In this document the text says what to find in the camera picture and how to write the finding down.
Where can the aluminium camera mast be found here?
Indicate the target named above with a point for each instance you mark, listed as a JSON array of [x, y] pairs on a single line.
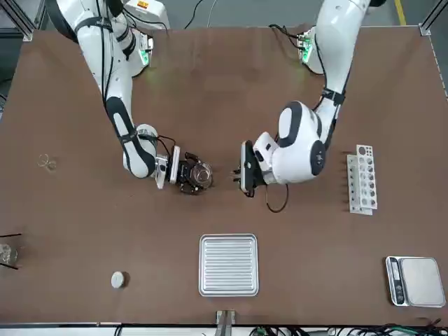
[[225, 320]]

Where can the small clear glass beaker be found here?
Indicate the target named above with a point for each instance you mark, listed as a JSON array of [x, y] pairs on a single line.
[[47, 163]]

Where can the round glass dish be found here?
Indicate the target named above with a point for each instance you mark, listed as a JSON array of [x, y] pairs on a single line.
[[6, 252]]

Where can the aluminium frame post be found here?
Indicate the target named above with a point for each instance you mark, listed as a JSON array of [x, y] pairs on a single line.
[[428, 24], [26, 24]]

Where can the silver ribbed metal tray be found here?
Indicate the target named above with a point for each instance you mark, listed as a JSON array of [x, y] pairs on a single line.
[[228, 265]]

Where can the white control box yellow label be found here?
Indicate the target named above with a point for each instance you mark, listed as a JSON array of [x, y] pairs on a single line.
[[150, 14]]

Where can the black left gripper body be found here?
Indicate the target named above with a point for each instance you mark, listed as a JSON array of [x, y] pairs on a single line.
[[247, 168]]

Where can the silver digital scale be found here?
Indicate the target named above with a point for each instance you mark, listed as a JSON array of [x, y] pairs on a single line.
[[420, 281]]

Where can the white test tube rack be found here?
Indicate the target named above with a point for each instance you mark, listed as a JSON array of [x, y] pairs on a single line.
[[364, 189]]

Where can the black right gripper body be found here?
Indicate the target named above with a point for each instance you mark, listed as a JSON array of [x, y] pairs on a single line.
[[183, 172]]

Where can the small white round cap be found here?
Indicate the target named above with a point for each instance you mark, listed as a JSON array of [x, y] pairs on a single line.
[[118, 279]]

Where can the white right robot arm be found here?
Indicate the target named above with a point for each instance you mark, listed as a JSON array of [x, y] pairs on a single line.
[[115, 80]]

